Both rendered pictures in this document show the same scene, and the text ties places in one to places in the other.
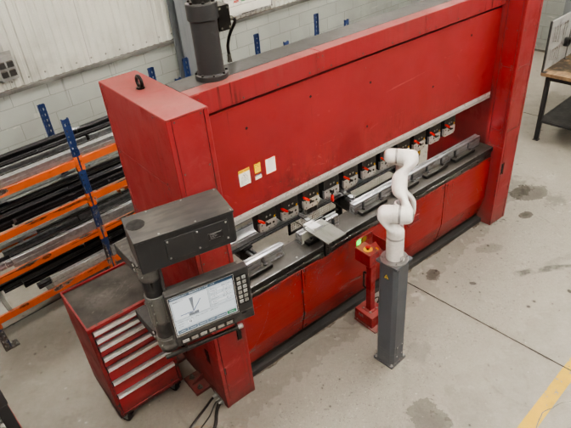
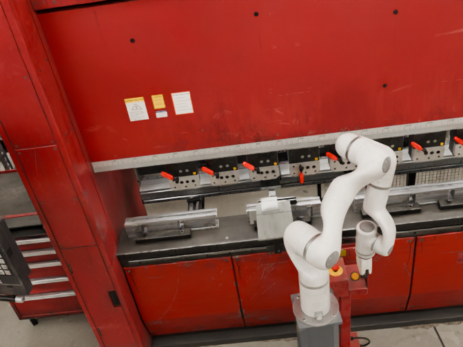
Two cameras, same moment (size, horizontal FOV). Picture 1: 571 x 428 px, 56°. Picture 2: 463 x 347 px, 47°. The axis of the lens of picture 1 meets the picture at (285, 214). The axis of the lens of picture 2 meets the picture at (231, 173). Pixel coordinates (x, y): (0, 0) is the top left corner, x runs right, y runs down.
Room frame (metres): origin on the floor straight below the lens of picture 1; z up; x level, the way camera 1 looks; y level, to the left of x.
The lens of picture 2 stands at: (1.61, -1.42, 2.79)
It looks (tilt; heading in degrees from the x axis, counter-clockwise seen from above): 37 degrees down; 41
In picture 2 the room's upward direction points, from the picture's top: 9 degrees counter-clockwise
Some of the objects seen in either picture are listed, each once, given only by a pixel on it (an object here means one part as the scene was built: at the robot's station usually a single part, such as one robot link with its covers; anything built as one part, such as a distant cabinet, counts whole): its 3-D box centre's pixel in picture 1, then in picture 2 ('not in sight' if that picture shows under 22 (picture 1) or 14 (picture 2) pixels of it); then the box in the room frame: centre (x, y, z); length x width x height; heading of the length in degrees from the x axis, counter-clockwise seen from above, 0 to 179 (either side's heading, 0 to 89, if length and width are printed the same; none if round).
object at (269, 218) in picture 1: (263, 217); (183, 171); (3.09, 0.15, 1.26); 0.15 x 0.09 x 0.17; 126
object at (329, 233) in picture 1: (325, 231); (274, 219); (3.22, -0.28, 1.00); 0.26 x 0.18 x 0.01; 36
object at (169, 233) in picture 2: (254, 273); (163, 235); (2.94, 0.26, 0.89); 0.30 x 0.05 x 0.03; 126
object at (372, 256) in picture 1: (370, 249); (344, 272); (3.27, -0.64, 0.75); 0.20 x 0.16 x 0.18; 126
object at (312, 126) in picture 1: (372, 105); (406, 54); (3.72, -0.72, 1.74); 3.00 x 0.08 x 0.80; 126
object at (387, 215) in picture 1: (391, 221); (306, 252); (2.84, -0.68, 1.30); 0.19 x 0.12 x 0.24; 72
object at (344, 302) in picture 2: (370, 284); (344, 317); (3.27, -0.64, 0.39); 0.05 x 0.05 x 0.54; 36
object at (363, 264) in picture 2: not in sight; (364, 258); (3.13, -0.80, 1.05); 0.10 x 0.07 x 0.11; 36
